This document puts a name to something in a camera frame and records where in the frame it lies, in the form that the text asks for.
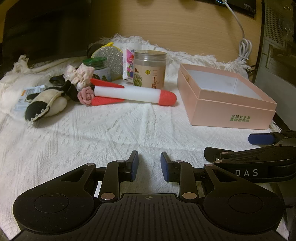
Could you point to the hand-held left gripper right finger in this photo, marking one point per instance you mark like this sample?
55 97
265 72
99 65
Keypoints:
164 166

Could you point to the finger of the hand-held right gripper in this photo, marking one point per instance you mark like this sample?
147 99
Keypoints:
231 154
261 138

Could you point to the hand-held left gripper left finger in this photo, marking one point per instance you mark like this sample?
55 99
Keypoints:
134 166

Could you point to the white knitted blanket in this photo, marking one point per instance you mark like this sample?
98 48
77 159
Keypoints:
115 129

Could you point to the pink cardboard box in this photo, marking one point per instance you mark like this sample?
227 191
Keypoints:
231 109

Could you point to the red and white foam rocket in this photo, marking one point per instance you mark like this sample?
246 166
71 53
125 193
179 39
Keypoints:
129 92

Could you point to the pink rose ornament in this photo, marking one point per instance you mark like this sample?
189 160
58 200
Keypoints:
86 95

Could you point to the clear jar with beige powder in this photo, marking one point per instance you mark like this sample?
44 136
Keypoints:
150 69

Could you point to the black fabric bow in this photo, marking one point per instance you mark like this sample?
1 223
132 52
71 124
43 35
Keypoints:
69 89

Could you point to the pink floral tissue packet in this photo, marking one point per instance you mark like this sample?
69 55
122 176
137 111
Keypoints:
128 64

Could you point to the grey computer case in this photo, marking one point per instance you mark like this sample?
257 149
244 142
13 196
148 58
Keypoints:
277 34

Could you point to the floral fabric scrunchie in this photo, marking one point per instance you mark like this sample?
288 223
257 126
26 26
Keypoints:
83 74

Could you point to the cream and black plush toy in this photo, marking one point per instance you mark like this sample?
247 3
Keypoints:
48 99

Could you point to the green-lidded glass jar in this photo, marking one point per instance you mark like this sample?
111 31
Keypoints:
96 62

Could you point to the small orange and white packet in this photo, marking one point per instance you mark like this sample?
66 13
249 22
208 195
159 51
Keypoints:
34 90

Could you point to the cream fringed cloth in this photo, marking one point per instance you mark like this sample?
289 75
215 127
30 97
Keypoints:
27 71

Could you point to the black monitor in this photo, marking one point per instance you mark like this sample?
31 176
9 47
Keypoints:
46 30

